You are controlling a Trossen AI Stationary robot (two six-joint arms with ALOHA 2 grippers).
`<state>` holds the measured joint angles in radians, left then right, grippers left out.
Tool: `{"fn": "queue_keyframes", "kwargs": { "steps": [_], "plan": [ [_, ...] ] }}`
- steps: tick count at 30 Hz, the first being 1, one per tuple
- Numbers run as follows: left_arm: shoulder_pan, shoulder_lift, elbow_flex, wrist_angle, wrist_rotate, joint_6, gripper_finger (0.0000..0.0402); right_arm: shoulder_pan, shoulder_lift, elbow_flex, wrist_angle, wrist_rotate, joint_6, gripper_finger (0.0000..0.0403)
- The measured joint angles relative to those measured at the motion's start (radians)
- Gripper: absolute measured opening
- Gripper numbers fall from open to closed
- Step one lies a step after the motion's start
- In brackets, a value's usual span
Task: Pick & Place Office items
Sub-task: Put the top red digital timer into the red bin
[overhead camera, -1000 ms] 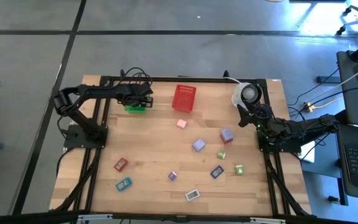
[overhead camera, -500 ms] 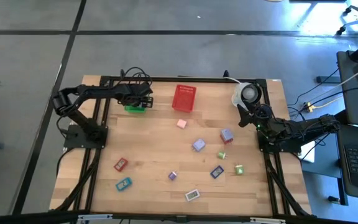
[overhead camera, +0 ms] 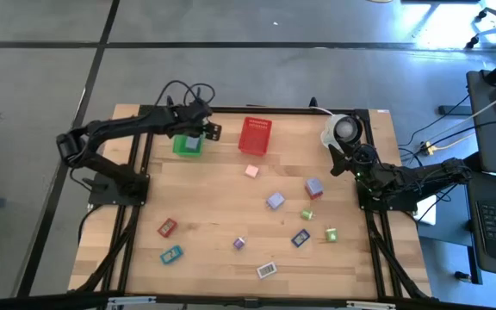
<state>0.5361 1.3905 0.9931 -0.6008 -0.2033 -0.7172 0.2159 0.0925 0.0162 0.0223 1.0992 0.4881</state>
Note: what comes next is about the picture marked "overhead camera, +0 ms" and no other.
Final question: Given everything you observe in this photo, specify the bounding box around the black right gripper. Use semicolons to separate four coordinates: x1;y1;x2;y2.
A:
329;143;381;177

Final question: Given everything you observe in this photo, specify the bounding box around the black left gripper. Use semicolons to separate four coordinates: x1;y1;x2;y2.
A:
170;99;223;142

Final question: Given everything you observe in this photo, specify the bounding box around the navy blue digital thermometer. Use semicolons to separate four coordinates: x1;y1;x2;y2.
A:
290;228;312;248

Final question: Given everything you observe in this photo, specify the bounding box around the teal digital thermometer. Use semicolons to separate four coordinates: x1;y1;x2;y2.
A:
159;245;184;265

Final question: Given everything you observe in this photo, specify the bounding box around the white office chair base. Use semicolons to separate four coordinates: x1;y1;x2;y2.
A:
466;7;496;49

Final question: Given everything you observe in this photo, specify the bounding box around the green plastic basket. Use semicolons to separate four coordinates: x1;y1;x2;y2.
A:
171;132;206;158

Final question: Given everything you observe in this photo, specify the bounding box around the red plastic basket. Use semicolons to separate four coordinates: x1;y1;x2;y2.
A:
237;116;274;157

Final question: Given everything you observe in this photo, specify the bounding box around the white paper sheet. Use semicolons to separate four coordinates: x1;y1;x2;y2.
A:
414;194;438;226

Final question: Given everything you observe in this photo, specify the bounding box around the white digital thermometer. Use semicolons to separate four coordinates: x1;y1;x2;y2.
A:
256;261;278;280

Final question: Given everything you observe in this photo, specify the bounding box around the black desk stand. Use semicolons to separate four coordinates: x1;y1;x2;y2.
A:
415;152;486;286

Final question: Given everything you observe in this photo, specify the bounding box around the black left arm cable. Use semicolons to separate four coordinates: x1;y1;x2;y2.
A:
155;79;217;109

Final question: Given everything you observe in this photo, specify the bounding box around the black aluminium table frame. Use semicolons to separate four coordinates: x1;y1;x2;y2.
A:
70;104;433;302

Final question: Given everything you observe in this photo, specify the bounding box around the yellow cable plug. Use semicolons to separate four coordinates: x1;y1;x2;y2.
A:
419;140;441;157

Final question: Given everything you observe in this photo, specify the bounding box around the white cable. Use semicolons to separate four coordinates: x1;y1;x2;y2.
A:
439;84;496;135

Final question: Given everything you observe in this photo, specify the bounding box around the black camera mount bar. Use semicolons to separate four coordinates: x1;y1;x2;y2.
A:
0;291;496;310

